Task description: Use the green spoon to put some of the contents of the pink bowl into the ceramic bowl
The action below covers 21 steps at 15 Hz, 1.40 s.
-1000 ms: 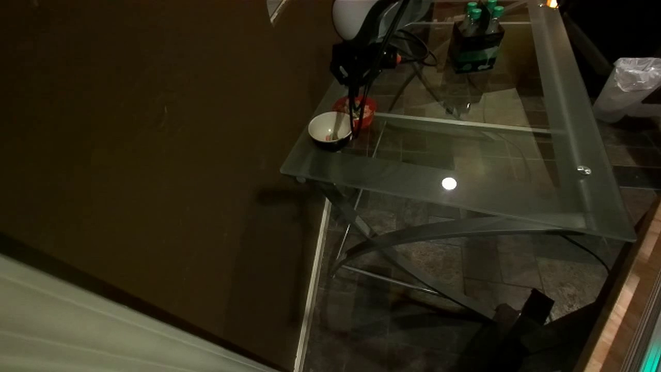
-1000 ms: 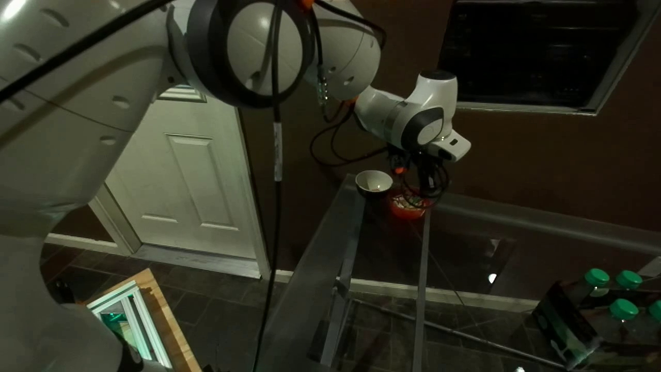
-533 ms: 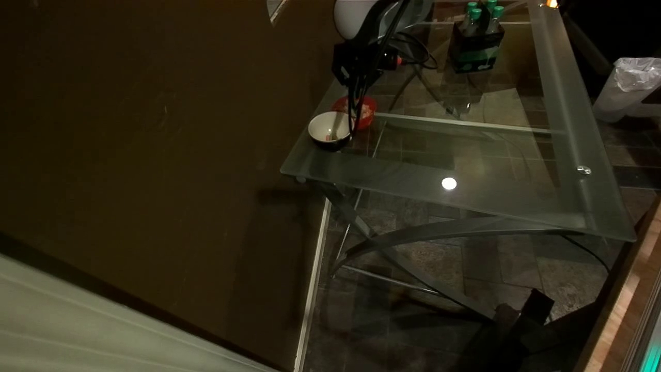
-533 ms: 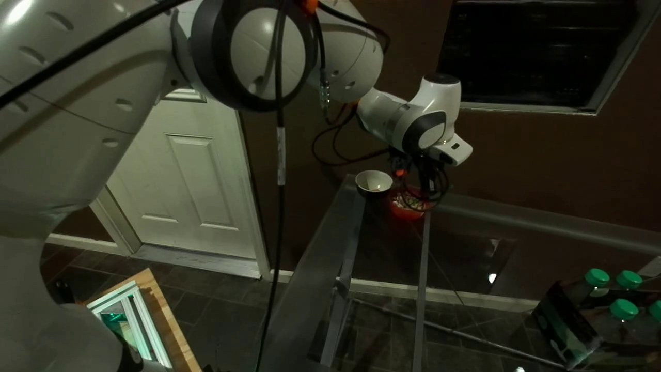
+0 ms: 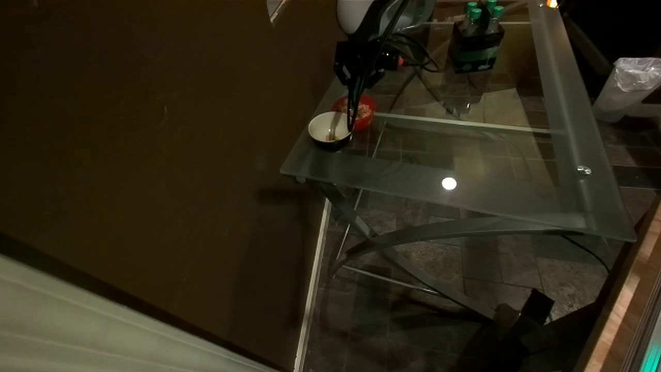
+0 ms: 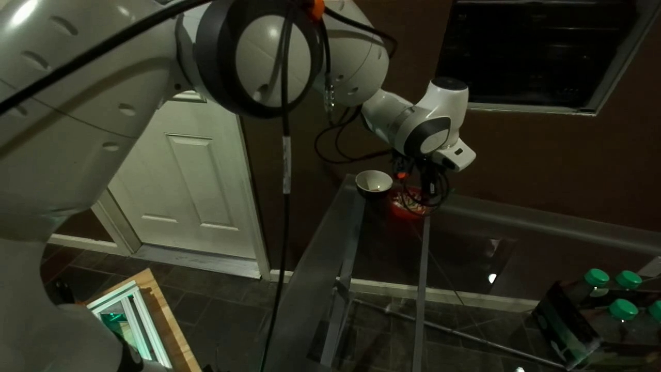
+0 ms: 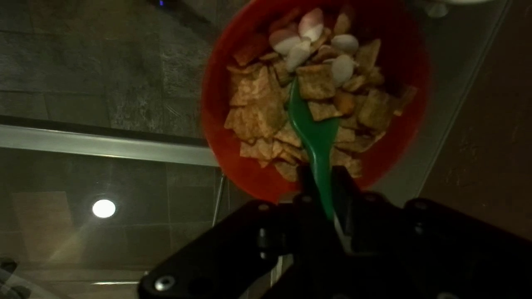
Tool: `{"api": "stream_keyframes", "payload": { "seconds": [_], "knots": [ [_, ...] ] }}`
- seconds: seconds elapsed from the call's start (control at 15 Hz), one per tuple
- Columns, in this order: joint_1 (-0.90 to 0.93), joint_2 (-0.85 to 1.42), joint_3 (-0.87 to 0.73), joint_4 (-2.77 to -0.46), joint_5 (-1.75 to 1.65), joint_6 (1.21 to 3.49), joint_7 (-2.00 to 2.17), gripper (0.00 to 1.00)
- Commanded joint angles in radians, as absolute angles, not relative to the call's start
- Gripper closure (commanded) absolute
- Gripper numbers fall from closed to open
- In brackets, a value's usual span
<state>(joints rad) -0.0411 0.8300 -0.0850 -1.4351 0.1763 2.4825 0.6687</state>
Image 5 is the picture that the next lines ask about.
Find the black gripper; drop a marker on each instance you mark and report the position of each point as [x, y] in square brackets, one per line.
[368, 62]

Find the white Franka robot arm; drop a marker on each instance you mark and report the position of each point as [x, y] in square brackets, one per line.
[372, 12]

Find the pink-red plastic bowl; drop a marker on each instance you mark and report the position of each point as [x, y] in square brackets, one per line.
[368, 117]

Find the white ceramic bowl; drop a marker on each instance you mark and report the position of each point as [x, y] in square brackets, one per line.
[327, 130]

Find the dark green bottle carton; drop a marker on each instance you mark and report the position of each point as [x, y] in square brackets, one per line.
[476, 52]

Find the glass desk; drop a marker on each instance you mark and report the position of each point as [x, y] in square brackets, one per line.
[384, 238]

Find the green cap clear bottle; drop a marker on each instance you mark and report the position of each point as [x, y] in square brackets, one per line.
[471, 10]
[491, 8]

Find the black floor stand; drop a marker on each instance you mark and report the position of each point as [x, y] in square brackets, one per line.
[517, 333]

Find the white panel door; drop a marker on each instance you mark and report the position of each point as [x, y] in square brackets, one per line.
[83, 323]

